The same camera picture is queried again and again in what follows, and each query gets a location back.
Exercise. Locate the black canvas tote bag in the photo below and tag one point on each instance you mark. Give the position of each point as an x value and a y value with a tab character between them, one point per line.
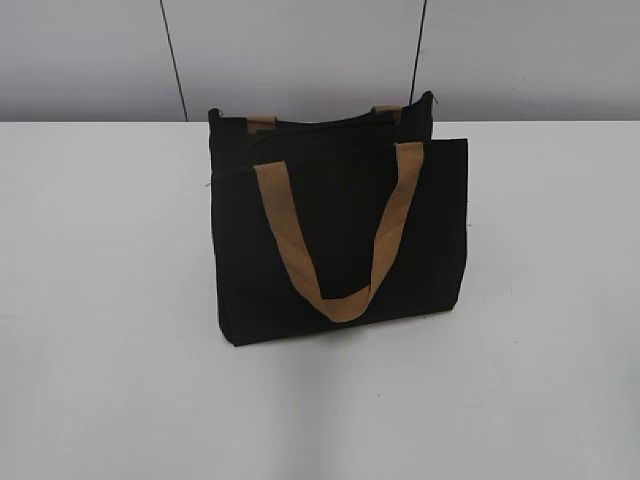
341	174

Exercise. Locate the tan front bag handle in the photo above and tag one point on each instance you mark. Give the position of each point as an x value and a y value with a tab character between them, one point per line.
278	202

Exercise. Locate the tan bag handle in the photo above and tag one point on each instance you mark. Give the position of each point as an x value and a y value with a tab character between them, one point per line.
256	123
278	202

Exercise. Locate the tan rear bag handle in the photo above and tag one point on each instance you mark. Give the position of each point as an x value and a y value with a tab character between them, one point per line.
256	123

